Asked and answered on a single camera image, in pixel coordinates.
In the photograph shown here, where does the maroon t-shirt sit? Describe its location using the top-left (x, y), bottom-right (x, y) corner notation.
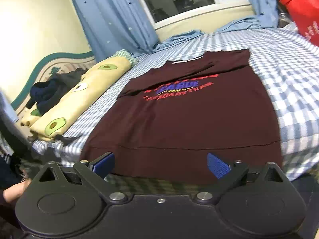
top-left (81, 49), bottom-right (283, 184)

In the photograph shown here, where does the dark navy clothes pile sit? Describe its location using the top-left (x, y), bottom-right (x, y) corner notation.
top-left (26, 68), bottom-right (87, 115)

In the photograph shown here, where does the person's hand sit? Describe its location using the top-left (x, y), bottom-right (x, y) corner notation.
top-left (1, 179), bottom-right (31, 205)

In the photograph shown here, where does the yellow avocado print quilt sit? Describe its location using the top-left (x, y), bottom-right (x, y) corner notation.
top-left (21, 50), bottom-right (137, 141)

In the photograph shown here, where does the teal trimmed headboard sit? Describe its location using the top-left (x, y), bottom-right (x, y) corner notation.
top-left (11, 51), bottom-right (95, 117)

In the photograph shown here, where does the blue checkered bed sheet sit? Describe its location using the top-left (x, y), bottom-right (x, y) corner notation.
top-left (33, 29), bottom-right (318, 180)

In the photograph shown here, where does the blue left curtain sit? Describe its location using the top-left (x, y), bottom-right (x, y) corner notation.
top-left (72, 0), bottom-right (159, 62)

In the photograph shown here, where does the blue curtain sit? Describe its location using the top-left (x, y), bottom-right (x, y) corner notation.
top-left (248, 0), bottom-right (279, 28)
top-left (72, 0), bottom-right (159, 62)

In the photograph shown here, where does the white framed window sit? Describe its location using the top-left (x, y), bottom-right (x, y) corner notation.
top-left (128, 0), bottom-right (253, 30)

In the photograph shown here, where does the red fabric bag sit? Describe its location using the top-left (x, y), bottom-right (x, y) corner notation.
top-left (280, 0), bottom-right (319, 46)

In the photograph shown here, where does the blue right curtain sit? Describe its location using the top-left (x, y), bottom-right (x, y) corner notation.
top-left (248, 0), bottom-right (279, 28)

